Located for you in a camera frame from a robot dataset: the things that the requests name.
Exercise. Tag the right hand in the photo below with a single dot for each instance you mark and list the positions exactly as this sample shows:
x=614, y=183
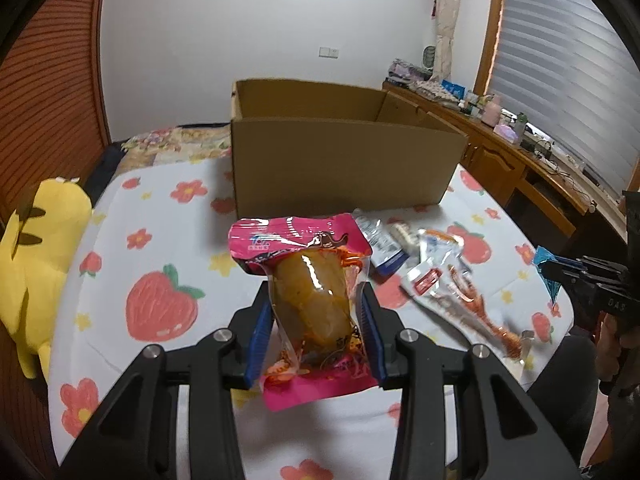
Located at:
x=615, y=336

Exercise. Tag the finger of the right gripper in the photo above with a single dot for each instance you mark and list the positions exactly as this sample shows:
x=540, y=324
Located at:
x=597, y=266
x=581, y=286

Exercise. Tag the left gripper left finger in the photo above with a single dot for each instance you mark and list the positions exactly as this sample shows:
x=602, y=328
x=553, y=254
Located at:
x=133, y=432

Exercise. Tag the white small fan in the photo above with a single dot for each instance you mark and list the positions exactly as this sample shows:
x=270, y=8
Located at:
x=428, y=57

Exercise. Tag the wooden sideboard cabinet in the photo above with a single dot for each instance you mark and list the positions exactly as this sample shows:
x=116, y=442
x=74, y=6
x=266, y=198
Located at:
x=544, y=204

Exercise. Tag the floral bed quilt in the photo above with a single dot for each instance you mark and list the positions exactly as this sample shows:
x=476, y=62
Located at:
x=176, y=144

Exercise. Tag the beige curtain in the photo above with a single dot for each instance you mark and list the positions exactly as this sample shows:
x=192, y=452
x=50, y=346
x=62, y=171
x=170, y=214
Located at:
x=446, y=16

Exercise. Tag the white power strip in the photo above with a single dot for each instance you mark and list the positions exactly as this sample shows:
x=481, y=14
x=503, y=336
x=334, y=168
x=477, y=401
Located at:
x=542, y=161

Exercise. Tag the white wall switch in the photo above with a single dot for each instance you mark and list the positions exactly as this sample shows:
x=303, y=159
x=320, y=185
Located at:
x=326, y=52

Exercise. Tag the pink kettle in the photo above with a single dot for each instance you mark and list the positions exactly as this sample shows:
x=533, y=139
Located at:
x=492, y=110

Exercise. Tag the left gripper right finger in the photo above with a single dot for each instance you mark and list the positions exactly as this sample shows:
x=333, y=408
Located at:
x=501, y=434

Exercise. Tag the grey zebra window blind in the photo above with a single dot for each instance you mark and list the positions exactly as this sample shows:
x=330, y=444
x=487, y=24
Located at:
x=561, y=63

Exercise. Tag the small beige snack bar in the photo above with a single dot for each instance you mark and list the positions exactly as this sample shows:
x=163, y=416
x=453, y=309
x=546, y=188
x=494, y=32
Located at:
x=401, y=232

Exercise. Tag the pink tissue box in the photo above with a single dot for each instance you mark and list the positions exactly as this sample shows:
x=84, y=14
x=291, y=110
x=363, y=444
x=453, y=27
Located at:
x=507, y=133

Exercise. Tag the pink chicken leg packet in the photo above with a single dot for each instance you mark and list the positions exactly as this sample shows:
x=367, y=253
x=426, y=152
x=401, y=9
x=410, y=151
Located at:
x=313, y=267

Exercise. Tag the clear spicy chicken feet packet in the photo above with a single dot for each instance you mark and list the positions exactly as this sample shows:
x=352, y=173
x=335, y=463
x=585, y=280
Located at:
x=442, y=283

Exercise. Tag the white strawberry print blanket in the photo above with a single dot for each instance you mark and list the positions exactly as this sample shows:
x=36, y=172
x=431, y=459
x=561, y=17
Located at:
x=153, y=267

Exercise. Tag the folded patterned cloth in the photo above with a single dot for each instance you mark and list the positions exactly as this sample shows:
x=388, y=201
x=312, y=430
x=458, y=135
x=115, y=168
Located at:
x=432, y=90

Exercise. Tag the yellow plush toy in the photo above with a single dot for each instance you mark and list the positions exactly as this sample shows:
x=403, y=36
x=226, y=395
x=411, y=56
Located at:
x=37, y=249

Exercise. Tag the blue white snack packet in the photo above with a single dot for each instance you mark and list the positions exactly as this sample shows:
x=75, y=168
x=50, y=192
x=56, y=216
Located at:
x=387, y=254

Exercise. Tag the brown cardboard box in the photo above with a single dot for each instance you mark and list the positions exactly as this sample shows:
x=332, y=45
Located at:
x=306, y=148

